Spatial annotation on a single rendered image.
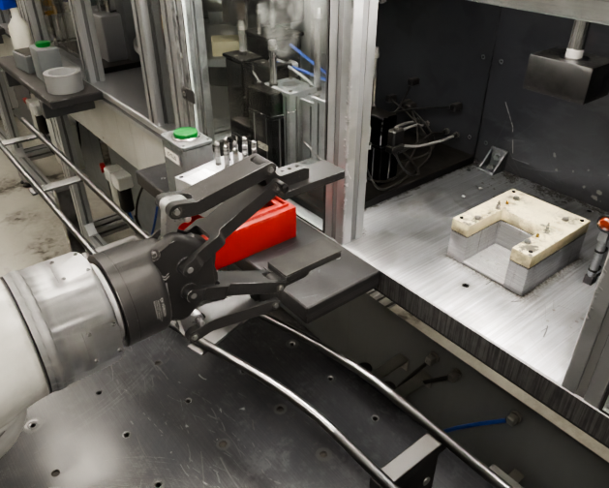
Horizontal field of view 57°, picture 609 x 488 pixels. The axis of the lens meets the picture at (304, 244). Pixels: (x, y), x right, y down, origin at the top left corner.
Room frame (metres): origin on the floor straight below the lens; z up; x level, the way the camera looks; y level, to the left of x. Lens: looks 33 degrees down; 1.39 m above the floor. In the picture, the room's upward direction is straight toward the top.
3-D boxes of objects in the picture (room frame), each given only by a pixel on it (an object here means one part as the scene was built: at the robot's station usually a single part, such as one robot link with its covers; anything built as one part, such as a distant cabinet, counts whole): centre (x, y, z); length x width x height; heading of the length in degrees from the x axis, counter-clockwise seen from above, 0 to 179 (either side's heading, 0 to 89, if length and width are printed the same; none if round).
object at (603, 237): (0.64, -0.41, 0.96); 0.03 x 0.03 x 0.12; 39
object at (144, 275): (0.36, 0.11, 1.12); 0.09 x 0.07 x 0.08; 129
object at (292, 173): (0.44, 0.02, 1.19); 0.05 x 0.01 x 0.03; 129
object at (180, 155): (0.90, 0.19, 0.97); 0.08 x 0.08 x 0.12; 39
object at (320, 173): (0.45, 0.00, 1.17); 0.07 x 0.03 x 0.01; 129
